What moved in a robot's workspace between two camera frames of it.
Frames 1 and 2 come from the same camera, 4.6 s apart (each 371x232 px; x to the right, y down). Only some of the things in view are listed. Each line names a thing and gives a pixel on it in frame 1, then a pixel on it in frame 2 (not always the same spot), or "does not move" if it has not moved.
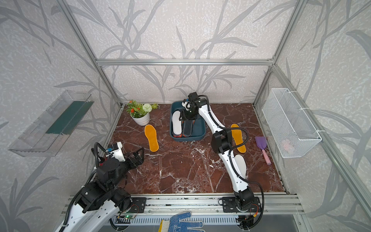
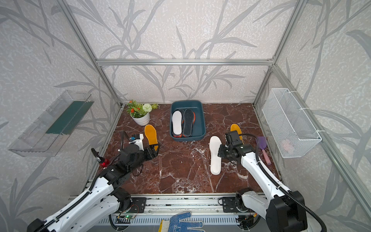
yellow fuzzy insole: [236, 134] does not move
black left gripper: [138, 160] → [154, 154]
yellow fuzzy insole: [150, 133] does not move
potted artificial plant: [140, 112] does not move
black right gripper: [183, 116] → [221, 150]
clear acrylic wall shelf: [45, 136] does not move
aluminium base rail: [204, 204] does not move
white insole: [241, 166] → [215, 161]
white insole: [176, 123] does not move
